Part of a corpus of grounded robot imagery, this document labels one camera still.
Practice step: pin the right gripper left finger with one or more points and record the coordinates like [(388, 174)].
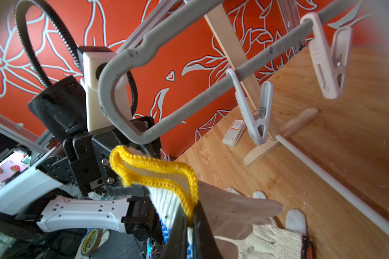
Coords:
[(177, 245)]

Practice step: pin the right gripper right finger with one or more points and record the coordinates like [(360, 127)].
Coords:
[(204, 245)]

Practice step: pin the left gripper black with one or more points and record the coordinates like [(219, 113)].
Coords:
[(83, 160)]

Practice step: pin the blue dotted glove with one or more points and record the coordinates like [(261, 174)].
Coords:
[(171, 185)]

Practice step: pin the wooden drying rack stand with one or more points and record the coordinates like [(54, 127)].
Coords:
[(276, 136)]

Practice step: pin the grey clip hanger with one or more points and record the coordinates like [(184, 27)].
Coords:
[(232, 56)]

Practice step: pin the white clothespin clip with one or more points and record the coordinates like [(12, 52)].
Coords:
[(254, 110)]

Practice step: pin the pink clothespin clip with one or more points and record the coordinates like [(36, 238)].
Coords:
[(330, 62)]

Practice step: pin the white cotton glove left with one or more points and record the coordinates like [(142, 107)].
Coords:
[(245, 227)]

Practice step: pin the roll of tape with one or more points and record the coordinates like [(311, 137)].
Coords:
[(91, 242)]

